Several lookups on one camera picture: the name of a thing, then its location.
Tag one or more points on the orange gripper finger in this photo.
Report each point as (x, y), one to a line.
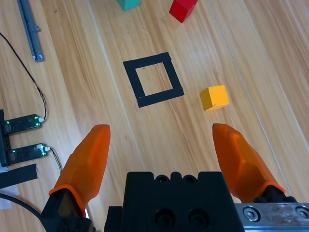
(243, 166)
(82, 166)

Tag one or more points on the yellow wooden block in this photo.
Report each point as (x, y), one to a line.
(214, 97)

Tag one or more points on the red wooden block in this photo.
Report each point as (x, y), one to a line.
(182, 9)

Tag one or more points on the green wooden block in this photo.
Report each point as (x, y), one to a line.
(128, 4)

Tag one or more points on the black dongle with green lights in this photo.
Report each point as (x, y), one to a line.
(21, 123)
(24, 153)

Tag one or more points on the black tape strip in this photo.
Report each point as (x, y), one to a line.
(17, 175)

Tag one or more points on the black usb hub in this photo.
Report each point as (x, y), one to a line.
(3, 145)

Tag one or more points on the white paper sheet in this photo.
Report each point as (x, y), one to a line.
(4, 205)

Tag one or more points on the black tape square outline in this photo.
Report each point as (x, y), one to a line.
(134, 79)

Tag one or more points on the grey aluminium rail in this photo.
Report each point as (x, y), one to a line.
(29, 29)

